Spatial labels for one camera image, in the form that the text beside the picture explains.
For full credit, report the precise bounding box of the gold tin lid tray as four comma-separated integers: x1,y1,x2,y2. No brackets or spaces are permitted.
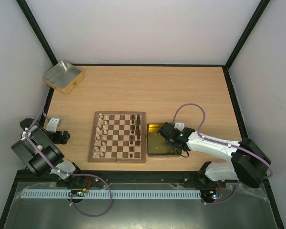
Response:
146,123,182,157

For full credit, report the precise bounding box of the wooden chess board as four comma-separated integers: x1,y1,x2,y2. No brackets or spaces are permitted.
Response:
88,111,147,163

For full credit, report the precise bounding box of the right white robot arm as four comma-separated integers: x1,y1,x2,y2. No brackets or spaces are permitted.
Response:
158,122,271,188

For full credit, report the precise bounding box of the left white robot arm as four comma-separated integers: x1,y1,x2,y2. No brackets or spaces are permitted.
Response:
11,118,84,187

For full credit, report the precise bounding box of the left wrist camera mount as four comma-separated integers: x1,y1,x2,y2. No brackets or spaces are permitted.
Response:
45,118,61,133

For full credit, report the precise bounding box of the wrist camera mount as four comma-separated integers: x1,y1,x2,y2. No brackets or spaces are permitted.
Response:
174,122,185,131
45,118,61,133

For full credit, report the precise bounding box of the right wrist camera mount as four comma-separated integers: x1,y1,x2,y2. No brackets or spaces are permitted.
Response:
174,122,185,131

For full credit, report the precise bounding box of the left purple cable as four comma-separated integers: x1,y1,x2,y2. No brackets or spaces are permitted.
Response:
23,97,114,218

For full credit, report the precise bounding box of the black metal frame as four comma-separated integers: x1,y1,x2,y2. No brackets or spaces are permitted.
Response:
0,0,284,229

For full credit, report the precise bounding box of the grey slotted cable duct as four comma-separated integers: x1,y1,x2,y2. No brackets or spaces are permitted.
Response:
20,189,201,199

